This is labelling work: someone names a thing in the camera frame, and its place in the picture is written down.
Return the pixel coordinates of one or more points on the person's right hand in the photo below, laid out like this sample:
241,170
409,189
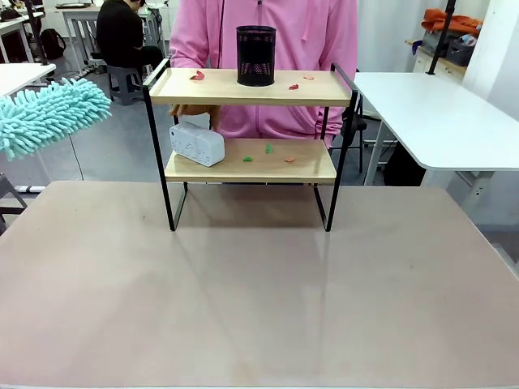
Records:
194,110

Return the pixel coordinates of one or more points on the white power strip box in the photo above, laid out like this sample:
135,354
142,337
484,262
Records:
194,144

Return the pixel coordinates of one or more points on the black mesh pen holder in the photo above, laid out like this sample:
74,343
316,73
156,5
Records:
255,48

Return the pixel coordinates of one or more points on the teal microfiber duster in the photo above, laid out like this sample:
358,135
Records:
48,113

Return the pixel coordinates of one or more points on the two-tier wooden metal shelf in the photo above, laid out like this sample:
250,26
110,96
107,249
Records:
243,91

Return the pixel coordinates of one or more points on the grey plastic stool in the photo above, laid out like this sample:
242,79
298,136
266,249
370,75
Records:
125,83

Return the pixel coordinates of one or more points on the person in black clothes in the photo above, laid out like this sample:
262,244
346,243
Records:
119,32

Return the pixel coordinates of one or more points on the person in pink hoodie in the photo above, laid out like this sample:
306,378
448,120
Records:
292,40

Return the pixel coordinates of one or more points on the white desk with grey legs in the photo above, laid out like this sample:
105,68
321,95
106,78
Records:
81,12

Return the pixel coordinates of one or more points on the black backpack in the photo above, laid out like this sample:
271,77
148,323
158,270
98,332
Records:
52,42

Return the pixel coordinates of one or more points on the black folding chair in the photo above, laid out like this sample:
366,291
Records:
357,125

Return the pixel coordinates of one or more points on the white floor power strip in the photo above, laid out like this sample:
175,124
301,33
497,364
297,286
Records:
30,188

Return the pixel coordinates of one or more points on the white wood-topped cabinet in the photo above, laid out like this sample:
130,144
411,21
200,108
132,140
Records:
430,62

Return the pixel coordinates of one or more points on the white table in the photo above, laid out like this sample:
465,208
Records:
438,117

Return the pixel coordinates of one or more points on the black pole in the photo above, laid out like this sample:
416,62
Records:
442,36

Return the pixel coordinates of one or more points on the orange cloth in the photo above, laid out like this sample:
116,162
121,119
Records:
450,22

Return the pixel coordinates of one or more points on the dark plastic crate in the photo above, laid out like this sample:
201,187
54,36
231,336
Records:
460,50

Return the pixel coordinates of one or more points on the grey chair frame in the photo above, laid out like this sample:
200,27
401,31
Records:
8,198

